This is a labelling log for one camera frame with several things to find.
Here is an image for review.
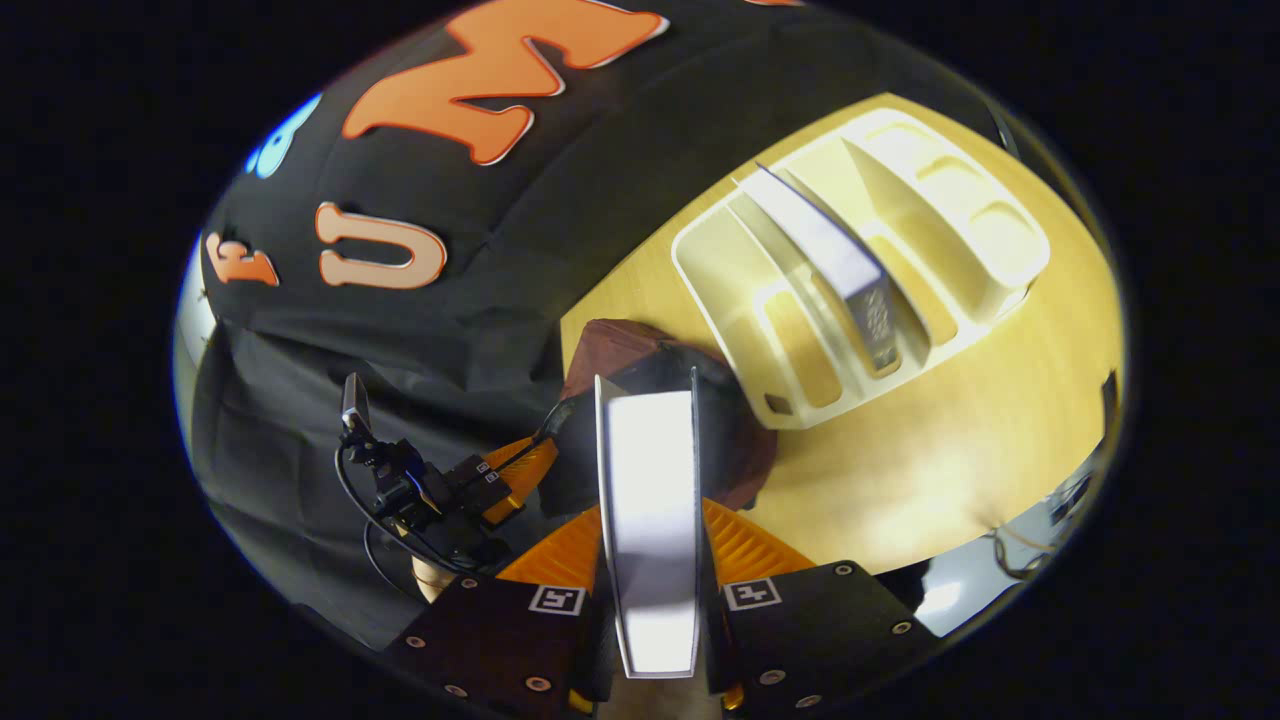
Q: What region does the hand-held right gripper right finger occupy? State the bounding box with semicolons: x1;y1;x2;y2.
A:
700;497;941;713

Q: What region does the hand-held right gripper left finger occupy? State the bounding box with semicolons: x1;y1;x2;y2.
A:
385;500;616;716

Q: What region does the dark red schoolbag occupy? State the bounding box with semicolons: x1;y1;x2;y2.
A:
560;318;779;516

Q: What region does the white plastic bookshelf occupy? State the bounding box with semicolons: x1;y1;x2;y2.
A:
670;107;1051;431

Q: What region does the blue cover book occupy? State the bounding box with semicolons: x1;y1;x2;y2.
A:
737;163;903;373

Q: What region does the black cable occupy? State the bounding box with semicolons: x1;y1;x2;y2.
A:
333;440;481;601

